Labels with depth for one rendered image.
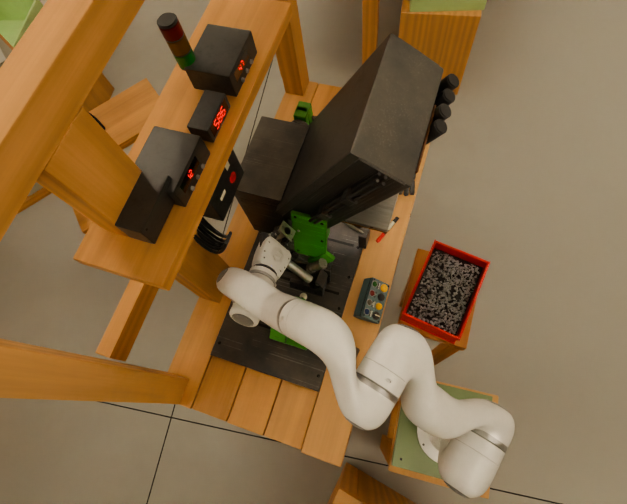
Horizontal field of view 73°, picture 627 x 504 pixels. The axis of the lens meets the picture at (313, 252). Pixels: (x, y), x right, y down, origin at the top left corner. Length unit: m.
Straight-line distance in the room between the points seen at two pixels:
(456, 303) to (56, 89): 1.35
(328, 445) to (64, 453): 1.78
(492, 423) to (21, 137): 1.10
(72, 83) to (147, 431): 2.12
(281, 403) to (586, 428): 1.66
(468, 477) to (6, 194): 1.09
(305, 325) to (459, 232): 1.96
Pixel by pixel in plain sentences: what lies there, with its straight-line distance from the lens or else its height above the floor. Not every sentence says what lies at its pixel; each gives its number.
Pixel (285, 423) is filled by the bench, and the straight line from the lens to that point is 1.57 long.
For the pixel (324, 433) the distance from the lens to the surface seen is 1.53.
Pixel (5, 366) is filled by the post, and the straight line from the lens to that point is 0.95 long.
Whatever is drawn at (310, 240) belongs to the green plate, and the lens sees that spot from 1.37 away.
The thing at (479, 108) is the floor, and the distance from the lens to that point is 3.21.
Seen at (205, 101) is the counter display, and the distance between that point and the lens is 1.17.
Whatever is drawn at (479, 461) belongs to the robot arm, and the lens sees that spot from 1.16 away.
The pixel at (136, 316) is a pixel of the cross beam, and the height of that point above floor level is 1.24.
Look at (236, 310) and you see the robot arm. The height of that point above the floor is 1.37.
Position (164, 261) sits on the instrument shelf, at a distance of 1.04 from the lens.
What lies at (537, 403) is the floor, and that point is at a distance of 2.59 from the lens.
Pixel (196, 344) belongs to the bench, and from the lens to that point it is 1.68.
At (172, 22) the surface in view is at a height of 1.74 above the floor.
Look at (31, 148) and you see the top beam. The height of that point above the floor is 1.89.
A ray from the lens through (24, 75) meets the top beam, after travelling 0.87.
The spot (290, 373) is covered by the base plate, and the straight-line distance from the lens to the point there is 1.55.
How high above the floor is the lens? 2.42
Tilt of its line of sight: 69 degrees down
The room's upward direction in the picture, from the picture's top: 17 degrees counter-clockwise
